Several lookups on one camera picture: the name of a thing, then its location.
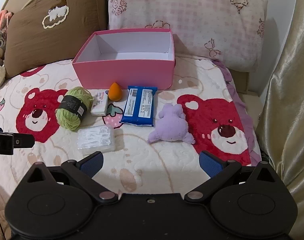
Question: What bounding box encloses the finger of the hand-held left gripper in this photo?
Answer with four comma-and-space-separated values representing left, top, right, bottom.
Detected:
14, 133, 35, 149

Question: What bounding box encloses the pink cardboard box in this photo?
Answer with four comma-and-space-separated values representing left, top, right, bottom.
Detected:
72, 28, 176, 90

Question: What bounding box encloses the gold satin curtain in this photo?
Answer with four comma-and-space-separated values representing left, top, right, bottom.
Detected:
256, 0, 304, 240

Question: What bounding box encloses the brown embroidered pillow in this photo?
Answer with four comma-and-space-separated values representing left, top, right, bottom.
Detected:
4, 0, 109, 77

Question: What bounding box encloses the red bear printed blanket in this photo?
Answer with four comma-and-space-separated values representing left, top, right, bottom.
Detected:
0, 55, 263, 240

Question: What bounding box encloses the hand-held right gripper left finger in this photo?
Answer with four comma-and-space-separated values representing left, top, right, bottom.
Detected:
19, 151, 120, 204

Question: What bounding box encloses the beige mattress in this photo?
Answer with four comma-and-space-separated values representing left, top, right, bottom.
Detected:
227, 66, 270, 120

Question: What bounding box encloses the purple plush toy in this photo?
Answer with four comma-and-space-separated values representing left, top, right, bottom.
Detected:
147, 103, 195, 145

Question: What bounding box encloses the orange makeup sponge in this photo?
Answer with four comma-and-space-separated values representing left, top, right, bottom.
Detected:
109, 82, 123, 102

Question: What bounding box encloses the small white wipes pack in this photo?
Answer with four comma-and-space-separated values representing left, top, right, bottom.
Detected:
90, 91, 109, 116

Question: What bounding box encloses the pink checked pillow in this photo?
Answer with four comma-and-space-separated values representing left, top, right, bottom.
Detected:
102, 0, 269, 72

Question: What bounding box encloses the clear plastic swab box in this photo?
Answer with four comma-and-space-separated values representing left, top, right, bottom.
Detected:
77, 125, 116, 155

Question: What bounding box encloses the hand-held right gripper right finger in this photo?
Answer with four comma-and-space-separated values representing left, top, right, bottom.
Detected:
183, 151, 284, 204

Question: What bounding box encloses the green yarn ball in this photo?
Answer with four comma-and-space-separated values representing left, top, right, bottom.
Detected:
55, 86, 94, 132

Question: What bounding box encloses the blue wet wipes pack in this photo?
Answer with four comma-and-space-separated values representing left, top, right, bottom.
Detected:
119, 85, 159, 127

